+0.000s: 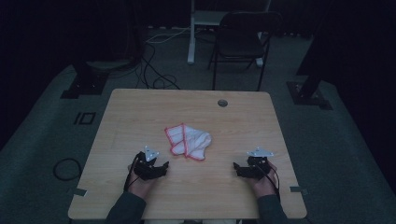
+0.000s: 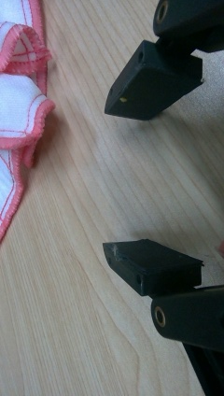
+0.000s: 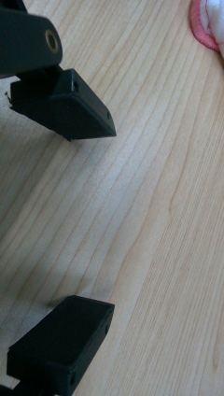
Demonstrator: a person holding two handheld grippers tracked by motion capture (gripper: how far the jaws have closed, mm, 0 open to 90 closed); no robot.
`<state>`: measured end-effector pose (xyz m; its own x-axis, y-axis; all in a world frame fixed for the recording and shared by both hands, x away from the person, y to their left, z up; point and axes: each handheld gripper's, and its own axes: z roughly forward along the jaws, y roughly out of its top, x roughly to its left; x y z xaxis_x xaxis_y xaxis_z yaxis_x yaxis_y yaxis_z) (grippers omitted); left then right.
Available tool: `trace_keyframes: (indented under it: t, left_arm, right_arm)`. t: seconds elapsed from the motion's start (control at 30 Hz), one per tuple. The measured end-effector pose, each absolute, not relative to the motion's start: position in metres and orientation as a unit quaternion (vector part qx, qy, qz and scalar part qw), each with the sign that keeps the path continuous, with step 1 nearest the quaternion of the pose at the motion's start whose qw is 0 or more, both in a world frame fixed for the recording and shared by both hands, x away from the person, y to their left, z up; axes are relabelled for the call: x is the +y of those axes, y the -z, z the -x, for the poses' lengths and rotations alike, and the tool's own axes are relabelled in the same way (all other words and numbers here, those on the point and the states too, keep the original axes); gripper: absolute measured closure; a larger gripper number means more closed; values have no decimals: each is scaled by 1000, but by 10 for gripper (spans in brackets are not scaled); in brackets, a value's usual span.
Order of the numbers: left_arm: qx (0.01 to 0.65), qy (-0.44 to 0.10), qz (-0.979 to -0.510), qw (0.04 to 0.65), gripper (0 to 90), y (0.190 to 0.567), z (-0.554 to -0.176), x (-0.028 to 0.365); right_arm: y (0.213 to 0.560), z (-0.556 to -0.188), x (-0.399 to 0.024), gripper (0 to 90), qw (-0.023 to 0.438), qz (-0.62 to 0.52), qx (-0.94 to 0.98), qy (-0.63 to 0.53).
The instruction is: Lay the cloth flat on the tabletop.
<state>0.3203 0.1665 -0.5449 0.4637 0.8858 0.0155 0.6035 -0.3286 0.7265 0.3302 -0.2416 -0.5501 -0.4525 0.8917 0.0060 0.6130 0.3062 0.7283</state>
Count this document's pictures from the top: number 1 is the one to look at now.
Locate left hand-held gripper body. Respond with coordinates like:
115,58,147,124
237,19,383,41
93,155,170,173
134,145,161,182

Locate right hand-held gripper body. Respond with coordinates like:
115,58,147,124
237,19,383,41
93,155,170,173
246,147,275,180

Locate white cloth with red edging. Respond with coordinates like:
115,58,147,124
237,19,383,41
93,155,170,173
163,122,213,162

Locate person's left hand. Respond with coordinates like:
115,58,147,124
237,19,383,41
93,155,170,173
127,166,158,201

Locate person's right hand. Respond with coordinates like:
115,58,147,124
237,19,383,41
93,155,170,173
249,161,278,199

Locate grey tape strip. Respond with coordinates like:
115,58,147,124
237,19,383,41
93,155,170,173
72,187,89,198
289,185,310,197

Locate black stand base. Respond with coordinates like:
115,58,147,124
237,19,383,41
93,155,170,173
286,80,333,111
60,60,110,100

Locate grey round floor base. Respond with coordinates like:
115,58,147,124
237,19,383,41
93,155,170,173
85,59,138,72

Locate black folding chair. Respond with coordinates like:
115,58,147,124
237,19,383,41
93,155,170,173
207,11,283,92

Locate left hand-held gripper cable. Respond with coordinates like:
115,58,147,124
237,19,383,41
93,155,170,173
123,153,140,192

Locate hand-held gripper cable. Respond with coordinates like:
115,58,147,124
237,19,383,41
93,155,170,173
263,161,282,203
123,153,140,192

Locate right hand-held gripper cable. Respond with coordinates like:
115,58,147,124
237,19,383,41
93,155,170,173
263,161,282,203

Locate black floor cables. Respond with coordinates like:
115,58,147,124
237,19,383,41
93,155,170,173
134,40,182,91

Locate white floor cable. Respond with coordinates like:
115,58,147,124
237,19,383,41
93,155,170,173
145,26,191,45

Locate white desk frame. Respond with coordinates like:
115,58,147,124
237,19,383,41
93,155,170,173
186,0,273,67

